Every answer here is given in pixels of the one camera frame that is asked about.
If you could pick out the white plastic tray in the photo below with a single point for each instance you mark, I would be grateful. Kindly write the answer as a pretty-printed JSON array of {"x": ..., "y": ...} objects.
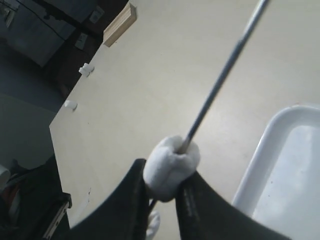
[{"x": 281, "y": 185}]

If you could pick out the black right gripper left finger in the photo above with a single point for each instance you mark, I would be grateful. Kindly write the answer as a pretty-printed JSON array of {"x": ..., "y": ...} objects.
[{"x": 123, "y": 215}]

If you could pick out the small white piece on table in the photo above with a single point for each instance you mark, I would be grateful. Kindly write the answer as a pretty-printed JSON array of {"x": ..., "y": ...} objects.
[
  {"x": 70, "y": 104},
  {"x": 86, "y": 69}
]

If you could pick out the white marshmallow piece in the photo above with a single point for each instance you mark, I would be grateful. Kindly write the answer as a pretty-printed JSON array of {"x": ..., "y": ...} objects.
[
  {"x": 154, "y": 220},
  {"x": 165, "y": 169}
]

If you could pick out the wooden block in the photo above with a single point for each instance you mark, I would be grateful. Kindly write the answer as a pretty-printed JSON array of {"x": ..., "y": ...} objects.
[{"x": 120, "y": 24}]

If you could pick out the thin metal skewer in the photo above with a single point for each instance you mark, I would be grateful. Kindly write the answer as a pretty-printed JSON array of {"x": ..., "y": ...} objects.
[{"x": 225, "y": 72}]

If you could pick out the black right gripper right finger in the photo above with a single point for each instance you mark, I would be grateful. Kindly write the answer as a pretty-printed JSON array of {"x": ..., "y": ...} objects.
[{"x": 204, "y": 215}]

